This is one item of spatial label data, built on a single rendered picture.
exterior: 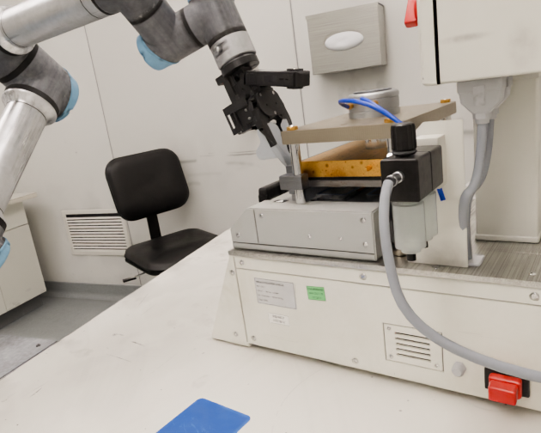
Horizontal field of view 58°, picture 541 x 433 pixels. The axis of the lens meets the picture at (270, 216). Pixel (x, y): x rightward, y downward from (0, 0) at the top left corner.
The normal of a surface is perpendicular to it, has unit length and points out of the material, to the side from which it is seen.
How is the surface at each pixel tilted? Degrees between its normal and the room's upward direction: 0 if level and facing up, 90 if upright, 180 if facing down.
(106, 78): 90
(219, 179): 90
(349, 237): 90
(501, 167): 90
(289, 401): 0
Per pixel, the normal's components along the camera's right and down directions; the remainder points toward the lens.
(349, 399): -0.14, -0.96
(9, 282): 0.91, -0.02
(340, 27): -0.39, 0.29
